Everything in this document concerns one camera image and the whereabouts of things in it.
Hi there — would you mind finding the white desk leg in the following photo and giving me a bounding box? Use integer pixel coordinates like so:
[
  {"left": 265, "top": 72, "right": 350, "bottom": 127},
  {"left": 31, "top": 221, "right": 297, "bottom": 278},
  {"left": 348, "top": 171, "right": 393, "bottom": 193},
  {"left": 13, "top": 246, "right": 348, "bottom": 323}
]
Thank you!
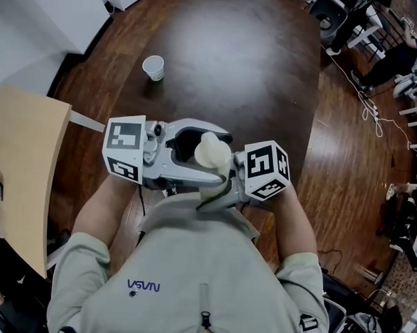
[{"left": 68, "top": 110, "right": 107, "bottom": 133}]

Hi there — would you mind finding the black cable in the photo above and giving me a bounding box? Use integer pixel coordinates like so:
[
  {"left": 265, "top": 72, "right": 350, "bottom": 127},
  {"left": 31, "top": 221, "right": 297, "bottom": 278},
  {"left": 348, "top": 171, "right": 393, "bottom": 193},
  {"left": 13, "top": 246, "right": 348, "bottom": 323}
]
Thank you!
[
  {"left": 136, "top": 186, "right": 147, "bottom": 216},
  {"left": 315, "top": 248, "right": 343, "bottom": 270}
]

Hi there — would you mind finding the person's beige sweatshirt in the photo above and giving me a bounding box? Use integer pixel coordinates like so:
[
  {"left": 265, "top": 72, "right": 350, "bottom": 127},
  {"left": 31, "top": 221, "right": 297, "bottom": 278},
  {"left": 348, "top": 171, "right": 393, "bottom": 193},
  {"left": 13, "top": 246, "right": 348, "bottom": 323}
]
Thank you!
[{"left": 45, "top": 187, "right": 334, "bottom": 333}]

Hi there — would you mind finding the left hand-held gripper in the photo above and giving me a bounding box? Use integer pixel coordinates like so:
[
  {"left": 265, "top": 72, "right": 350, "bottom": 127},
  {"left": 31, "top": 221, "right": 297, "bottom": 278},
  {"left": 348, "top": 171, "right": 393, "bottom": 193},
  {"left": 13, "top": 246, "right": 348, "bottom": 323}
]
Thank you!
[{"left": 100, "top": 113, "right": 235, "bottom": 193}]

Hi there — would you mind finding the white plastic round knob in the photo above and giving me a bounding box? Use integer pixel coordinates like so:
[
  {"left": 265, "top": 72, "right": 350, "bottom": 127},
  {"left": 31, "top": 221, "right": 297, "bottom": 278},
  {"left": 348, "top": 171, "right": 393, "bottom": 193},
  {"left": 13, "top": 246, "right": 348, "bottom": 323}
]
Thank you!
[{"left": 193, "top": 131, "right": 233, "bottom": 171}]

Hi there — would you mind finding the person's right forearm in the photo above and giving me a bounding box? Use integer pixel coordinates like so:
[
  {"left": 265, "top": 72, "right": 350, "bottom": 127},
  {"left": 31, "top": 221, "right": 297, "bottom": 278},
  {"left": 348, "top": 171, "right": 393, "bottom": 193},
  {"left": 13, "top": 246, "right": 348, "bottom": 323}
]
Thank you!
[{"left": 259, "top": 188, "right": 321, "bottom": 273}]

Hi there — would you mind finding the grey round fan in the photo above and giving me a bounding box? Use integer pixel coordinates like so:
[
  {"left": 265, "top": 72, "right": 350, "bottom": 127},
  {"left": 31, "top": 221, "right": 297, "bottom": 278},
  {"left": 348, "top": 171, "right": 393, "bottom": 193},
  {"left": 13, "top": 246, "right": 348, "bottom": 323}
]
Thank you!
[{"left": 308, "top": 0, "right": 348, "bottom": 40}]

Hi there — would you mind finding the person's left forearm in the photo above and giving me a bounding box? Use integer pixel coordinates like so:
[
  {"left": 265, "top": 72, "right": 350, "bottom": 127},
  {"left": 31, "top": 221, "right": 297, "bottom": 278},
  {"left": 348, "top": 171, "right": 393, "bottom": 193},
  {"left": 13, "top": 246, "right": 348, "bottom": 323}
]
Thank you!
[{"left": 70, "top": 173, "right": 144, "bottom": 260}]

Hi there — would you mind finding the white paper cup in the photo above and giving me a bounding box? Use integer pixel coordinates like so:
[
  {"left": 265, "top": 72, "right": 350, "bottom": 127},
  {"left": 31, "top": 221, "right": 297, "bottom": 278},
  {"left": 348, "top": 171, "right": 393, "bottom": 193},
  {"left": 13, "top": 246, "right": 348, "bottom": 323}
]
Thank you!
[{"left": 141, "top": 55, "right": 165, "bottom": 82}]

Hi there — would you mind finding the grey office chair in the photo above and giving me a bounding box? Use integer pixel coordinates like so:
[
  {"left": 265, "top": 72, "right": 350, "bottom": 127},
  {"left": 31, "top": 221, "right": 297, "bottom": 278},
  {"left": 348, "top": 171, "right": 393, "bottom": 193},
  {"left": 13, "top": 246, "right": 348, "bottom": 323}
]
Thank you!
[{"left": 321, "top": 298, "right": 349, "bottom": 333}]

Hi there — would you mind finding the grey strap buckle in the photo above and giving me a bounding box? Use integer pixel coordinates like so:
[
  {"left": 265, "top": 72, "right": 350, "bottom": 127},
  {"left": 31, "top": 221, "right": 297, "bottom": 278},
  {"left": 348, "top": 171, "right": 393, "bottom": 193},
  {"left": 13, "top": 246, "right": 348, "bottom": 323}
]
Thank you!
[{"left": 298, "top": 314, "right": 320, "bottom": 333}]

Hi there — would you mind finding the long white cable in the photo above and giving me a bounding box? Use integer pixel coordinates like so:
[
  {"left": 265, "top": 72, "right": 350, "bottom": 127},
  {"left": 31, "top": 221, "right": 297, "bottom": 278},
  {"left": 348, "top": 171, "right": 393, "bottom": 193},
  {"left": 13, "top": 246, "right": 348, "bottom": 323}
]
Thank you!
[{"left": 317, "top": 43, "right": 417, "bottom": 150}]

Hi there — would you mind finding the silver metal cylinder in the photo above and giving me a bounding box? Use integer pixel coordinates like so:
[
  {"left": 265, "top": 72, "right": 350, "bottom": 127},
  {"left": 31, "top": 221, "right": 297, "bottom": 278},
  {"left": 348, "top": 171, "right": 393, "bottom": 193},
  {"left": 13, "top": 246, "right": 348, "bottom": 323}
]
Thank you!
[{"left": 360, "top": 265, "right": 386, "bottom": 285}]

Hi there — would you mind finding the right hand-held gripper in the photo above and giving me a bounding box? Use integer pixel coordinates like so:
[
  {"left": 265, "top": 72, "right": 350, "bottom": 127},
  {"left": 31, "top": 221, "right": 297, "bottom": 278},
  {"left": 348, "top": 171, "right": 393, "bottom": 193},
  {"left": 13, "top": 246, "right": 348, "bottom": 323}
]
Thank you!
[{"left": 198, "top": 137, "right": 292, "bottom": 216}]

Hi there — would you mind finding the white power strip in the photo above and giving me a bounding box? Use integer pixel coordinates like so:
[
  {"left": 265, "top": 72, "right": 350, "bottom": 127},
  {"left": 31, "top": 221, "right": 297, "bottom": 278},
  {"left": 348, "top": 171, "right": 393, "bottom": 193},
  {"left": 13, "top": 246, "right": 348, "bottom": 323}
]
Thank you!
[{"left": 366, "top": 102, "right": 381, "bottom": 124}]

